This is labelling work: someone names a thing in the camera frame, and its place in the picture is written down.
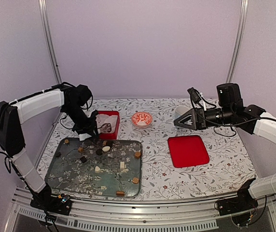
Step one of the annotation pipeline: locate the white oval chocolate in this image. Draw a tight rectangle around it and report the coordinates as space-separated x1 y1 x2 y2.
102 146 110 152

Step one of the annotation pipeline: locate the silver tongs white handle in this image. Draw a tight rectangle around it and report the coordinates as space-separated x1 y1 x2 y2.
78 122 112 141

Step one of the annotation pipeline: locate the white teardrop chocolate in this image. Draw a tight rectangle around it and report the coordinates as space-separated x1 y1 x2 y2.
95 166 102 174

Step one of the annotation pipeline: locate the caramel square chocolate right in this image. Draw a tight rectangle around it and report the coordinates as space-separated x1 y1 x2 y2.
132 177 139 184

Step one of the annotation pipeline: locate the dark oval chocolate top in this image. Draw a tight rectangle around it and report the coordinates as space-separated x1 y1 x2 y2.
106 141 113 147

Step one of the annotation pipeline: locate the light blue mug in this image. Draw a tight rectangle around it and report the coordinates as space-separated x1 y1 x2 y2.
174 105 189 119

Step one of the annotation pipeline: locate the aluminium front rail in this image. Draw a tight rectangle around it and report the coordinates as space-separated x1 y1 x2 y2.
4 188 276 232

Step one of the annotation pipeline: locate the dark oval chocolate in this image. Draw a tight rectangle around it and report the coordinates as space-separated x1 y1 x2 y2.
96 149 103 156
106 141 113 147

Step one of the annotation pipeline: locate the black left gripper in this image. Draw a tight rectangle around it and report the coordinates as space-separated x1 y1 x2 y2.
64 103 99 140

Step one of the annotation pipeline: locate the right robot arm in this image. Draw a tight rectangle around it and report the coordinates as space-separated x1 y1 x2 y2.
174 83 276 211

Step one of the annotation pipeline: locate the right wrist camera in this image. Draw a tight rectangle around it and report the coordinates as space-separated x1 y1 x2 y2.
187 87 201 104

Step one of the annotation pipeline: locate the caramel log chocolate bottom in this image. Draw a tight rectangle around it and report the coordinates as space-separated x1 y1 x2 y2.
116 191 125 196

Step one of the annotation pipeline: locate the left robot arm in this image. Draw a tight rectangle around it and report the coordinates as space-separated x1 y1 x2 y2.
0 83 99 210

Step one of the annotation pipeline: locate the left aluminium post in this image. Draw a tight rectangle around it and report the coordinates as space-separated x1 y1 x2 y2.
38 0 62 84

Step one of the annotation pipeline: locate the white rectangular chocolate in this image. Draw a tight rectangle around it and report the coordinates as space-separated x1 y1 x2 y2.
120 161 125 170

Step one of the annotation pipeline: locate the red box lid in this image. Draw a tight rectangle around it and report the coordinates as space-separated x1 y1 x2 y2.
167 135 210 168

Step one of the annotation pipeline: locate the white paper cups liner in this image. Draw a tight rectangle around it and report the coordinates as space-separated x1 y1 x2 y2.
96 114 118 133

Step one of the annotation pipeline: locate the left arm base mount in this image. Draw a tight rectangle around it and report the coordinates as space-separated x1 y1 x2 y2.
30 192 72 216

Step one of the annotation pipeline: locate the right aluminium post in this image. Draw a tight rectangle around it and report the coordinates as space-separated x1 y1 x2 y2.
226 0 249 83

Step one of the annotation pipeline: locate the red patterned small bowl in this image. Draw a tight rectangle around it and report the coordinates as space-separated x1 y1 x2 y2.
131 112 152 128

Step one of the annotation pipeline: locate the red chocolate box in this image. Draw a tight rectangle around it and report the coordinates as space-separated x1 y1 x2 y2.
96 111 120 140

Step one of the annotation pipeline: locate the blue floral glass tray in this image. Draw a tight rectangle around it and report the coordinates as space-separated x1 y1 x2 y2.
44 138 143 198

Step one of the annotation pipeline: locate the aluminium post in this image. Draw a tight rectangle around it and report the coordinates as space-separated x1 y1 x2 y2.
226 0 249 83
38 0 62 84

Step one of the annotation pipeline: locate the dark square chocolate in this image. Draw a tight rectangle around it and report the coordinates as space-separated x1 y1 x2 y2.
80 156 87 163

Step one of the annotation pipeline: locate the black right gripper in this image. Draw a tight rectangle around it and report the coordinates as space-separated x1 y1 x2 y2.
174 106 234 131

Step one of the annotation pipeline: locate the round ridged caramel chocolate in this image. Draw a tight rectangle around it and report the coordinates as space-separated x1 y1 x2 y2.
134 152 141 159

